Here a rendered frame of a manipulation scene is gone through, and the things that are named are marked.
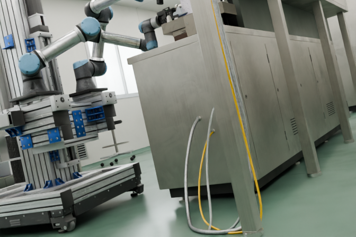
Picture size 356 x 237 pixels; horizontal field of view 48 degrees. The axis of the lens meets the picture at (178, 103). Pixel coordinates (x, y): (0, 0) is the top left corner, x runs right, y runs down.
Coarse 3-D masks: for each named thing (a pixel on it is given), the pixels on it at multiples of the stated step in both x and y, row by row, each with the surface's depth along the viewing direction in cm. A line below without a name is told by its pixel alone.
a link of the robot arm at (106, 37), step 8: (104, 32) 260; (88, 40) 254; (96, 40) 258; (104, 40) 260; (112, 40) 261; (120, 40) 262; (128, 40) 263; (136, 40) 265; (136, 48) 268; (144, 48) 267
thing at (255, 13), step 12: (240, 0) 227; (252, 0) 244; (264, 0) 262; (240, 12) 225; (252, 12) 239; (264, 12) 257; (288, 12) 302; (300, 12) 331; (240, 24) 226; (252, 24) 235; (264, 24) 253; (288, 24) 295; (300, 24) 323; (312, 24) 355; (312, 36) 347
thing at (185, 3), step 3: (180, 0) 244; (183, 0) 242; (186, 0) 241; (189, 0) 240; (183, 3) 243; (186, 3) 242; (189, 3) 241; (183, 6) 243; (186, 6) 242; (189, 6) 241; (183, 9) 243; (186, 9) 242; (189, 9) 241; (189, 12) 241; (183, 15) 244
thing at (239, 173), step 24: (192, 0) 152; (216, 48) 150; (288, 48) 224; (216, 72) 149; (288, 72) 225; (336, 72) 313; (216, 96) 150; (336, 96) 313; (240, 144) 150; (312, 144) 224; (240, 168) 148; (312, 168) 223; (240, 192) 149; (240, 216) 150
